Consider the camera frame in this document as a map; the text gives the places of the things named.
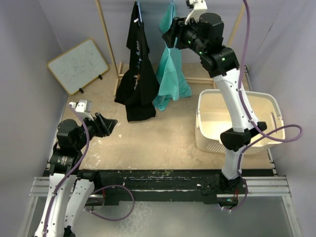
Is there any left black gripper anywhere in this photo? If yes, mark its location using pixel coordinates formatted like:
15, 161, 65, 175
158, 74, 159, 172
74, 112, 117, 150

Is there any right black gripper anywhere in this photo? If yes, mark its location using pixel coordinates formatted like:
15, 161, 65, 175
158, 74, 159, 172
163, 15, 207, 56

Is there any teal t shirt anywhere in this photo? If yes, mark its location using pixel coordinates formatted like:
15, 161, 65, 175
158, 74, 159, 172
153, 3, 193, 112

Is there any light blue wire hanger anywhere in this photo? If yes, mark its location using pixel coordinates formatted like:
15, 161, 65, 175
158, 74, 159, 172
168, 0, 175, 30

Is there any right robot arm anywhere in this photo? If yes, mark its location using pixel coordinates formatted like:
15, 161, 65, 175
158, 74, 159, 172
162, 12, 267, 193

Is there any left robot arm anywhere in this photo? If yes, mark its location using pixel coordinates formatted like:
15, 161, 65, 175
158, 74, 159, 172
34, 113, 118, 237

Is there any blue hanger of black shirt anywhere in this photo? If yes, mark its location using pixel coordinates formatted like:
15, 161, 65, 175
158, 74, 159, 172
136, 0, 143, 26

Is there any black t shirt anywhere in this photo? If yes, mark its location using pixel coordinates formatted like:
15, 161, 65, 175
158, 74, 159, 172
115, 2, 159, 122

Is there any wooden clothes rack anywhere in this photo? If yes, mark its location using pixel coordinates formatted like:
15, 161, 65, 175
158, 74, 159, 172
95, 0, 245, 96

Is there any small whiteboard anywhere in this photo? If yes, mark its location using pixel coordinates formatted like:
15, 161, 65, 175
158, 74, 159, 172
47, 39, 109, 95

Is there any white laundry basket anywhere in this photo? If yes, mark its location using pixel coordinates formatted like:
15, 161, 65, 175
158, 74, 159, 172
195, 89, 284, 154

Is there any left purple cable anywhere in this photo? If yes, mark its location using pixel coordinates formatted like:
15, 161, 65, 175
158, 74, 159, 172
41, 103, 90, 233

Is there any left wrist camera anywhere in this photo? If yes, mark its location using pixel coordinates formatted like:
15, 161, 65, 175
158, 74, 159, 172
69, 100, 92, 119

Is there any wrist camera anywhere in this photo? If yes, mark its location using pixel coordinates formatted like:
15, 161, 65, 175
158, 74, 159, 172
185, 0, 207, 25
69, 100, 92, 119

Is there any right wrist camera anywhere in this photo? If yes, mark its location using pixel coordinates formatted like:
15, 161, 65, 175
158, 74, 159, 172
185, 0, 207, 25

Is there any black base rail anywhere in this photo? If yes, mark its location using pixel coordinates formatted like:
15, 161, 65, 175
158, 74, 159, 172
79, 168, 247, 205

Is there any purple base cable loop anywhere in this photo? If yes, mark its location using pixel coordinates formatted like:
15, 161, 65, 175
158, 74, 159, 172
83, 184, 135, 221

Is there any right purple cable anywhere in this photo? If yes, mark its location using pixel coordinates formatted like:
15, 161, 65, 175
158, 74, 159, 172
234, 0, 303, 173

